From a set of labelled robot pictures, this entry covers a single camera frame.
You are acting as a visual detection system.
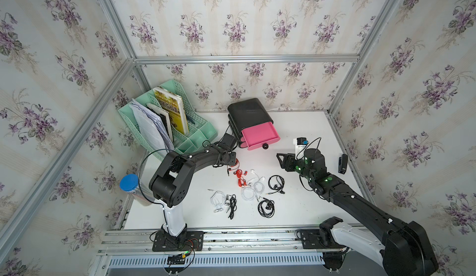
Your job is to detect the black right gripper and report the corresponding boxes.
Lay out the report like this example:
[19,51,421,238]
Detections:
[275,150,315,183]

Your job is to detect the red earphones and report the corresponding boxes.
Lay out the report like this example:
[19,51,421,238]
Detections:
[227,160,240,176]
[234,169,247,188]

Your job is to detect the pink top drawer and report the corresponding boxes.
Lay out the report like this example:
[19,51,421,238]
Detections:
[240,122,281,150]

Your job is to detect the white earphones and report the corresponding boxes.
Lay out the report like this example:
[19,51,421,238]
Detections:
[210,191,228,213]
[241,169,265,202]

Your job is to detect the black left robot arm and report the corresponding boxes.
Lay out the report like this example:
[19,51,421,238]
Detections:
[149,143,237,241]

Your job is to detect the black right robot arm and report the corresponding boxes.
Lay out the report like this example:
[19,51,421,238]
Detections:
[276,148,439,276]

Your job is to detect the black earphones left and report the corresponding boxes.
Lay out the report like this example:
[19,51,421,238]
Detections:
[226,194,238,220]

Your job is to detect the black drawer cabinet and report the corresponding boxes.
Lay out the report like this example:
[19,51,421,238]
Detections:
[228,98,273,146]

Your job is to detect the black earphones lower right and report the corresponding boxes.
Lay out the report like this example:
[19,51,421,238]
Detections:
[257,198,275,219]

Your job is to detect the green desk organizer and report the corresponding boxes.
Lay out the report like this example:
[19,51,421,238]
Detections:
[119,80,218,160]

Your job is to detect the black stapler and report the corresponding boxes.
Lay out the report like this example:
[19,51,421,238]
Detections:
[338,154,348,174]

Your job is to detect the black white notebook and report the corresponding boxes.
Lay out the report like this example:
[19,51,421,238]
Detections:
[146,103,174,142]

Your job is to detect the yellow book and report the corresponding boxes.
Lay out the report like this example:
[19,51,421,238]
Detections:
[153,86,189,136]

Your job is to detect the white paper stack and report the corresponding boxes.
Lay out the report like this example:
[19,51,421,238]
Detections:
[130,100,174,155]

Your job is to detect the blue lid container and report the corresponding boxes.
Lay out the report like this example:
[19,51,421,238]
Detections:
[120,174,155,207]

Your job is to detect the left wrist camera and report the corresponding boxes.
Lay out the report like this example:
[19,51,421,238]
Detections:
[218,133,238,151]

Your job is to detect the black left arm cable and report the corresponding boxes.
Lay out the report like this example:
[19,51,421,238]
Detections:
[136,148,172,207]

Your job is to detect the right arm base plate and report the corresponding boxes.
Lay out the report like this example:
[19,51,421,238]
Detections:
[296,217,345,249]

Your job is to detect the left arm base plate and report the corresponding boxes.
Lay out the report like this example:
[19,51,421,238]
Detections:
[152,230,205,252]

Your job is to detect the aluminium front rail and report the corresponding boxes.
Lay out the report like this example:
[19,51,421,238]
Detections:
[89,225,410,276]

